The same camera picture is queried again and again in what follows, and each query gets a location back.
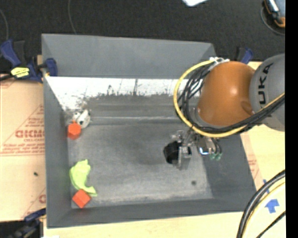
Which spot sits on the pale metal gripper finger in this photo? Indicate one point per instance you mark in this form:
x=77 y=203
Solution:
x=188 y=156
x=181 y=157

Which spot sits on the black round object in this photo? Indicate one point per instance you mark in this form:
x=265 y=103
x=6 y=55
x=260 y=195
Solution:
x=171 y=152

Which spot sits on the grey metal bin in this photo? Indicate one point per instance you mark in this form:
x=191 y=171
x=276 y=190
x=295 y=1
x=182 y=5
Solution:
x=129 y=157

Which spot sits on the lime green cloth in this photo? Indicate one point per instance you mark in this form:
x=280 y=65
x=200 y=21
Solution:
x=80 y=173

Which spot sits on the white and black toy animal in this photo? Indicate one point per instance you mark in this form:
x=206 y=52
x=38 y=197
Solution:
x=83 y=118

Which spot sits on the orange cube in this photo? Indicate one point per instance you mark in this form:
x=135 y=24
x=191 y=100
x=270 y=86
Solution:
x=74 y=130
x=81 y=198

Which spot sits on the brown cardboard board red print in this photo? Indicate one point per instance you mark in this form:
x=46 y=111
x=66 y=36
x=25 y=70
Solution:
x=20 y=157

